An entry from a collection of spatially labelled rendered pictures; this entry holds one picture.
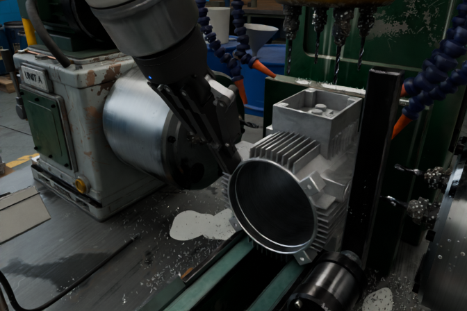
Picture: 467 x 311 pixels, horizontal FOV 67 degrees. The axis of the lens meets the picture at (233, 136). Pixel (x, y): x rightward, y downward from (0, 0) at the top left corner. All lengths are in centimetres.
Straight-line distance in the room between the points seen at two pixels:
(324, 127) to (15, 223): 42
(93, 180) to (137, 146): 21
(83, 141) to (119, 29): 52
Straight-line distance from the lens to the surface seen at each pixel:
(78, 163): 90
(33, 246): 91
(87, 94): 78
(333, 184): 51
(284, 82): 70
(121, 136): 72
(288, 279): 58
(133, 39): 34
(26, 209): 52
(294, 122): 56
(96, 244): 86
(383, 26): 75
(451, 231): 45
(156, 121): 64
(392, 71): 37
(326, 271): 42
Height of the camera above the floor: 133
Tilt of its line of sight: 25 degrees down
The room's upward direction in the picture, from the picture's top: straight up
